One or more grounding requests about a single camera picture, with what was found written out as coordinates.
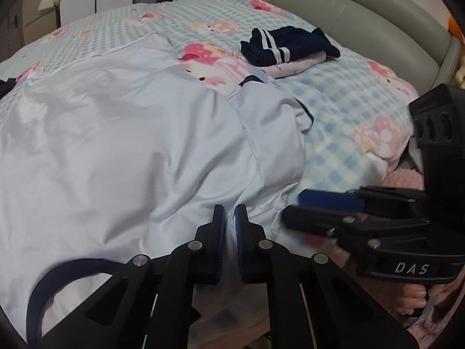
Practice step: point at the folded pale pink garment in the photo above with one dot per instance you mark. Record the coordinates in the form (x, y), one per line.
(290, 69)

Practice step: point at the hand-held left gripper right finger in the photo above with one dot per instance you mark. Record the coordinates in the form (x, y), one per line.
(241, 247)

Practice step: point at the cream plush toy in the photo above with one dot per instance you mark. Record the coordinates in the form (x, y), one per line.
(460, 78)

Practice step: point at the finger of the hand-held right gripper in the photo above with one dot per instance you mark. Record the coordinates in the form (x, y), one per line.
(327, 200)
(316, 221)

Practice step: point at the person's right hand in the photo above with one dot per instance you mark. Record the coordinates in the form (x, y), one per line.
(412, 298)

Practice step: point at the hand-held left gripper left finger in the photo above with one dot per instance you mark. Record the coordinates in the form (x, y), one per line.
(218, 240)

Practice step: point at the orange plush toy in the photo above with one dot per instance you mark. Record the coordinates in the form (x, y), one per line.
(455, 25)

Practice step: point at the grey padded bed frame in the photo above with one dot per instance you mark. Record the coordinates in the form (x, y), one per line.
(363, 7)

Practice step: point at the white T-shirt with navy trim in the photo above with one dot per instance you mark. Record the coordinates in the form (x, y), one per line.
(109, 134)

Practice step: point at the blue checkered cartoon blanket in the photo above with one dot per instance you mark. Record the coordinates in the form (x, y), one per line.
(345, 91)

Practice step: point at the folded navy striped garment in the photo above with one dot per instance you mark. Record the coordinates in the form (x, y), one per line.
(294, 41)

